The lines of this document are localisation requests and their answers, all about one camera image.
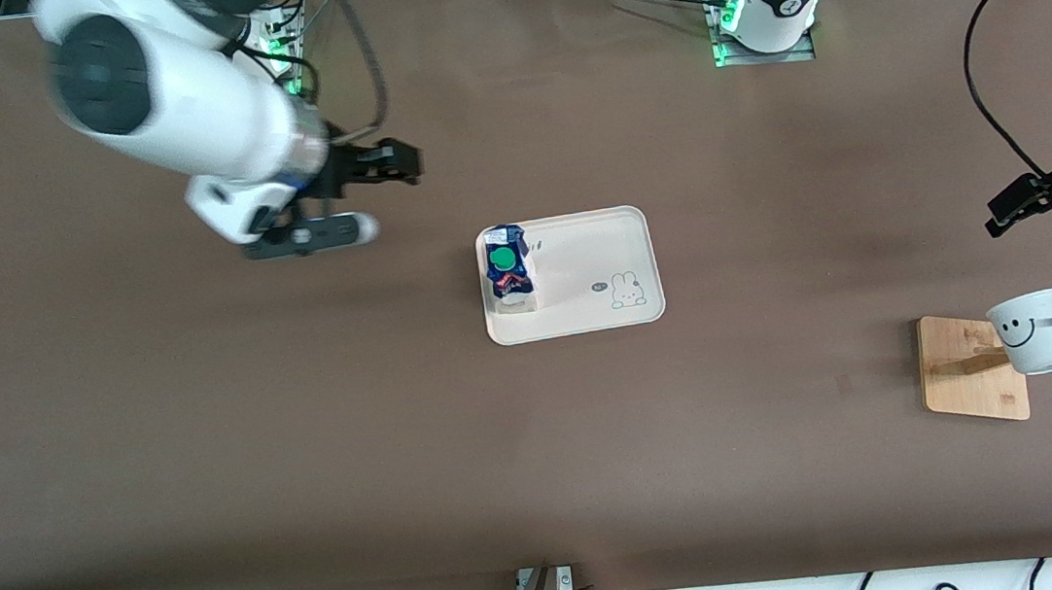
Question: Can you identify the blue white milk carton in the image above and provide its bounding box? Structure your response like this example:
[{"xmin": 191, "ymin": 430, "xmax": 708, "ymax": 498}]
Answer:
[{"xmin": 480, "ymin": 222, "xmax": 541, "ymax": 317}]

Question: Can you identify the cream rabbit print tray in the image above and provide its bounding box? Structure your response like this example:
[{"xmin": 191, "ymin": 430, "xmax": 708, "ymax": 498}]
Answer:
[{"xmin": 473, "ymin": 202, "xmax": 668, "ymax": 349}]

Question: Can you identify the wooden mug rack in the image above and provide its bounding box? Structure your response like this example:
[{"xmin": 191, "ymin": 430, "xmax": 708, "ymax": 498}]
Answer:
[{"xmin": 911, "ymin": 264, "xmax": 1052, "ymax": 432}]

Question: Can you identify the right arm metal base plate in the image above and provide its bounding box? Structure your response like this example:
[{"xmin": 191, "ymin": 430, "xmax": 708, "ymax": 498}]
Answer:
[{"xmin": 262, "ymin": 9, "xmax": 305, "ymax": 105}]

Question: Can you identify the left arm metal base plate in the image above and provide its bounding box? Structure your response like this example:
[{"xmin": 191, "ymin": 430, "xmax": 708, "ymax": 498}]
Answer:
[{"xmin": 702, "ymin": 0, "xmax": 817, "ymax": 71}]

